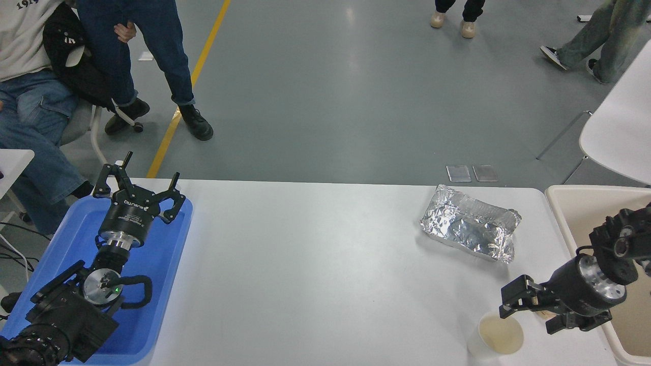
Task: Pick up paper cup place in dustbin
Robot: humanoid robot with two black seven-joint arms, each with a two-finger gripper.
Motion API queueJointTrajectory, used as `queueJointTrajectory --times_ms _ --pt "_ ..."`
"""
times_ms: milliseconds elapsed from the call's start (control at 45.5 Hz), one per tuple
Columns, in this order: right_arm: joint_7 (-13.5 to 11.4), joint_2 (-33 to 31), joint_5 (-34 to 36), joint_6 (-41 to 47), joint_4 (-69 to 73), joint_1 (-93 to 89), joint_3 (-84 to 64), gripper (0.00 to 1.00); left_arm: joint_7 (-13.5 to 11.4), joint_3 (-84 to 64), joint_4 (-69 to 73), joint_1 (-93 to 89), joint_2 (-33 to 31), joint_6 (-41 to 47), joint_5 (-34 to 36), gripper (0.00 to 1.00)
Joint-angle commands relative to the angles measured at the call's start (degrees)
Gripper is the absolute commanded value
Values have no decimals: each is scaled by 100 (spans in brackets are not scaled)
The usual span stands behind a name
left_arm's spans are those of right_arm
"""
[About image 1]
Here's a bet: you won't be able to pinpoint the blue plastic tray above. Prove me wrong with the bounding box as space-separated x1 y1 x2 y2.
0 196 194 365

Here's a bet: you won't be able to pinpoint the black and white cables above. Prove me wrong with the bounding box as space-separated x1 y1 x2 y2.
0 221 41 283

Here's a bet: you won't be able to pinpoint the large pale bin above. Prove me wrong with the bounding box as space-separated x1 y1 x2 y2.
545 185 651 366

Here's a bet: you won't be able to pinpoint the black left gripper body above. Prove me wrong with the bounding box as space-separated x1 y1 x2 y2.
98 186 165 243

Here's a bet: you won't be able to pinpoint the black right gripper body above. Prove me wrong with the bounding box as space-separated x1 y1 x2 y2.
547 256 606 317

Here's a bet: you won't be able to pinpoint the seated person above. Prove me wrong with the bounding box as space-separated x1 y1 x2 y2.
0 0 95 235

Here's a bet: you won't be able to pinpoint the standing person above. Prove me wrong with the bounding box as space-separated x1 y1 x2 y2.
76 0 214 142

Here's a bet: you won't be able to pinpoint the white-framed wheeled chair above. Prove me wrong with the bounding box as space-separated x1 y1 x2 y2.
60 99 144 166

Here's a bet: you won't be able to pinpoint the small white side table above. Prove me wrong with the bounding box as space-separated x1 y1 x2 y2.
0 149 35 200

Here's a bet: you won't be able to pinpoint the black jacket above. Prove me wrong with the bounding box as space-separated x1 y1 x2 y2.
43 3 119 108

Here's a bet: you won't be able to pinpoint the distant person in beige shoes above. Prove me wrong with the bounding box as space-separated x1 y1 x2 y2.
430 0 486 39

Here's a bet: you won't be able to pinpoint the white chair with metal legs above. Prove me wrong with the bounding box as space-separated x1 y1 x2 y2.
537 38 651 186

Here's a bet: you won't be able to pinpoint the crumpled foil tray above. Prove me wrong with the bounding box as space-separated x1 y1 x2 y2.
420 184 522 264

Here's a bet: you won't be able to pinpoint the white paper cup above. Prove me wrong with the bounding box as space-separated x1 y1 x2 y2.
467 311 524 359

